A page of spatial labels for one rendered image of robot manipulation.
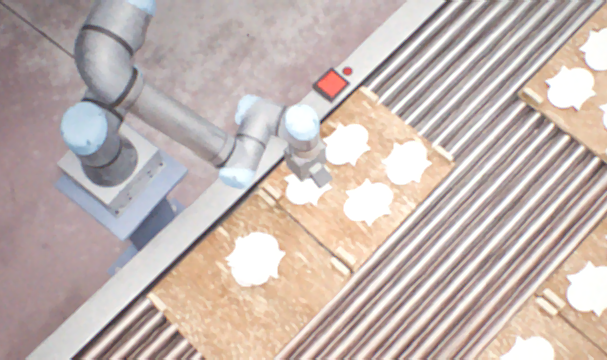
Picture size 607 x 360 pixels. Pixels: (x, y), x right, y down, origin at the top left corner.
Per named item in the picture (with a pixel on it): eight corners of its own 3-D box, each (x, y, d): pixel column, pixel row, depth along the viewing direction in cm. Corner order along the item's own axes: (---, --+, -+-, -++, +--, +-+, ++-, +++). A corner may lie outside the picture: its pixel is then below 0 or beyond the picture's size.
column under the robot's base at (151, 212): (106, 272, 317) (25, 187, 236) (173, 198, 327) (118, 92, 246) (180, 334, 306) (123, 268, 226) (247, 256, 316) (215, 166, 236)
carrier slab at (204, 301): (146, 297, 217) (145, 295, 216) (259, 191, 227) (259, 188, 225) (239, 393, 207) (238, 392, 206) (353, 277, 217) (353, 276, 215)
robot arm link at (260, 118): (226, 127, 189) (271, 142, 187) (244, 86, 193) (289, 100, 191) (230, 141, 196) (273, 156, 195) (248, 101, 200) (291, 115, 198)
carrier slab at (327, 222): (259, 188, 227) (258, 186, 226) (360, 89, 237) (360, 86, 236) (355, 273, 217) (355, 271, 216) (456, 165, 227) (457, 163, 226)
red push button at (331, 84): (317, 86, 239) (316, 84, 237) (331, 73, 240) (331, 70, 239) (332, 99, 237) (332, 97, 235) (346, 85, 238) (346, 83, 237)
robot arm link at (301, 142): (288, 96, 189) (324, 107, 188) (291, 117, 200) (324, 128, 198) (276, 125, 187) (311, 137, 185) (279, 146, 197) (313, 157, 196)
